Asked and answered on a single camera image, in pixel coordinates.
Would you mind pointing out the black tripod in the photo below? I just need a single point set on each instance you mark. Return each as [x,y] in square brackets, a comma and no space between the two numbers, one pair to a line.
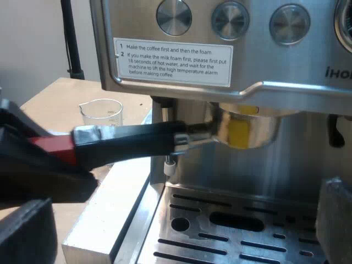
[72,41]

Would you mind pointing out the clear measuring glass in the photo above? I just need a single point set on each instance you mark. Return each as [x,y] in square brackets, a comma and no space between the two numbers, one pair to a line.
[101,115]

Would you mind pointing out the metal block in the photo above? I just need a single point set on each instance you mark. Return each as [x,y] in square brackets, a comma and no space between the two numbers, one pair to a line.
[110,209]

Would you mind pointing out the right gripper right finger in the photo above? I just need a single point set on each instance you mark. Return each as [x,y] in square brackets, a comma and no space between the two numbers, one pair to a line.
[336,220]

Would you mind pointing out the steel espresso machine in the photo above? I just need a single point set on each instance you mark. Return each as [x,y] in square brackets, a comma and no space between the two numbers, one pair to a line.
[247,68]

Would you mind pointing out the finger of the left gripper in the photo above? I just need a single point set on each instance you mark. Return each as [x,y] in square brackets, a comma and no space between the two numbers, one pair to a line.
[41,181]
[24,121]

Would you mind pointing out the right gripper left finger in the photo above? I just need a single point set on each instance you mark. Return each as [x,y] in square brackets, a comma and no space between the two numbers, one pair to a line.
[22,233]

